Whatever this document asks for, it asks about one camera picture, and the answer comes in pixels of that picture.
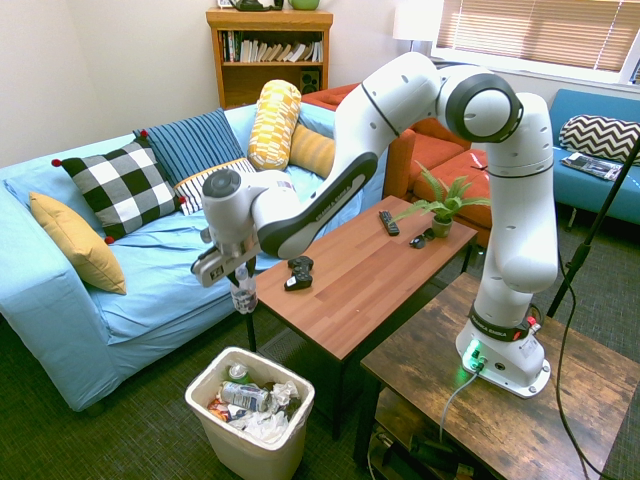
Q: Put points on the light blue sofa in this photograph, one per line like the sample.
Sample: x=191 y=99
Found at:
x=150 y=295

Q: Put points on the black speaker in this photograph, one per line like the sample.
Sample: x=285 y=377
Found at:
x=310 y=80

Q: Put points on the crumpled white tissue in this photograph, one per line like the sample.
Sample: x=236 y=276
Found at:
x=265 y=425

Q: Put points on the orange sofa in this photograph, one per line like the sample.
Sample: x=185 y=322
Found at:
x=440 y=145

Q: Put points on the black device on lower shelf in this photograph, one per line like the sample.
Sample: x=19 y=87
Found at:
x=435 y=452

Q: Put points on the wooden bookshelf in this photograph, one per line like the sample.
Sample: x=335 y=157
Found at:
x=270 y=82

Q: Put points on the green round pot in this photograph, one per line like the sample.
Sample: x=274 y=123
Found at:
x=304 y=4

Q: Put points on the blue striped pillow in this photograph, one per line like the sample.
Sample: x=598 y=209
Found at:
x=192 y=142

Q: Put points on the red snack wrapper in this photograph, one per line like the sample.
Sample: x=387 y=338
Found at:
x=218 y=407

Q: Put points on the wooden coffee table black frame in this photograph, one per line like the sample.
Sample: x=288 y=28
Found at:
x=365 y=280

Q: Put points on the mustard yellow pillow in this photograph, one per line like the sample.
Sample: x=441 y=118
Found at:
x=80 y=245

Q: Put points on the white navy striped pillow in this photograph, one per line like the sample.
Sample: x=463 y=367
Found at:
x=195 y=187

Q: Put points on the wooden window blinds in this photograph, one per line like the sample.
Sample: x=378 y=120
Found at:
x=540 y=30

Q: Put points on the teal blue sofa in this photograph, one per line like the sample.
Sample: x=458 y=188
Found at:
x=590 y=195

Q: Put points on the black white object on shelf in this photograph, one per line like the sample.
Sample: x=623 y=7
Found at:
x=255 y=5

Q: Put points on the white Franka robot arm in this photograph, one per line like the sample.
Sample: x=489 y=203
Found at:
x=520 y=200

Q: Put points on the potted green fern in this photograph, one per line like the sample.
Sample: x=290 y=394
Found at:
x=442 y=220

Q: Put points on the magazine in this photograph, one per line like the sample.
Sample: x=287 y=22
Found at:
x=590 y=166

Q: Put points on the black remote control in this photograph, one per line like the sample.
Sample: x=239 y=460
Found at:
x=389 y=222

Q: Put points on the green drink can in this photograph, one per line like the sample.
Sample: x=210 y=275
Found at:
x=238 y=372

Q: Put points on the black white checked pillow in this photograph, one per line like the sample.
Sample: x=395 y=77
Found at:
x=125 y=185

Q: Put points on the beige plastic trash bin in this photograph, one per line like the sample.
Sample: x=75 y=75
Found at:
x=250 y=455

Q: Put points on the clear plastic bottle with label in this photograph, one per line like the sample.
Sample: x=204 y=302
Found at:
x=245 y=299

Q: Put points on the yellow patterned bolster pillow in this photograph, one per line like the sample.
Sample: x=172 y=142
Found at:
x=275 y=125

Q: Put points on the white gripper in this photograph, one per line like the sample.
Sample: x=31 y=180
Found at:
x=215 y=267

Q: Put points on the black sunglasses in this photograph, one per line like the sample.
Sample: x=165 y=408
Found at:
x=422 y=239

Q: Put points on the white shade floor lamp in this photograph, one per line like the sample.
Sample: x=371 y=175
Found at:
x=417 y=20

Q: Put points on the row of books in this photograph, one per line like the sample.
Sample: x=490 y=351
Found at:
x=270 y=50

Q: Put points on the rustic dark wood side table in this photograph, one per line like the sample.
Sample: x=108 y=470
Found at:
x=500 y=425

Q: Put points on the yellow orange striped pillow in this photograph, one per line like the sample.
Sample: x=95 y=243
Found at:
x=312 y=150

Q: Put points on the black white chevron pillow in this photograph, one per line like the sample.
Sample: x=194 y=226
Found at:
x=597 y=135

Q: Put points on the floor vent grille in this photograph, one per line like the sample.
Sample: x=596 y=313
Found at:
x=277 y=345

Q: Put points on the crushed bottle white blue label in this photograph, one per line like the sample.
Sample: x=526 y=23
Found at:
x=244 y=395

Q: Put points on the crumpled grey paper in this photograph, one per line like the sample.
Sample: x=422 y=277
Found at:
x=285 y=392

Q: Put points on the black Sony game controller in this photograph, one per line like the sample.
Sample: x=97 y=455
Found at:
x=299 y=274

